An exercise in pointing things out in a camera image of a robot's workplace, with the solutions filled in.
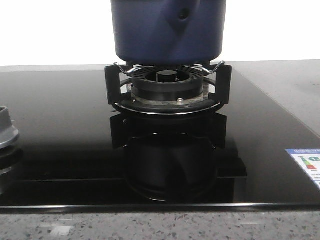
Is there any dark blue cooking pot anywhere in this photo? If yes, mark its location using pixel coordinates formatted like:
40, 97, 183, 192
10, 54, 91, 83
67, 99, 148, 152
110, 0, 227, 65

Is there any black pot support grate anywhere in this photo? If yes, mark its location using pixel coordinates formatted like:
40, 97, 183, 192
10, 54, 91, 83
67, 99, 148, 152
104, 61, 233, 116

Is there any black burner head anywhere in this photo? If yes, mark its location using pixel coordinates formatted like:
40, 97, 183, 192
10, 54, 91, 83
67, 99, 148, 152
126, 66, 209, 109

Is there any black glass gas stove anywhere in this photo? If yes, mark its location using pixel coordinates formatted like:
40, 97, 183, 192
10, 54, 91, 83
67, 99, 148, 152
0, 69, 320, 214

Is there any grey stove control knob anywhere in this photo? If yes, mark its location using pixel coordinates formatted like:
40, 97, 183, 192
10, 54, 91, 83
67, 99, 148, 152
0, 106, 20, 159

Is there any energy rating label sticker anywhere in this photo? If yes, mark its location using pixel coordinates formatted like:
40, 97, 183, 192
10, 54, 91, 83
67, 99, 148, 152
286, 148, 320, 189

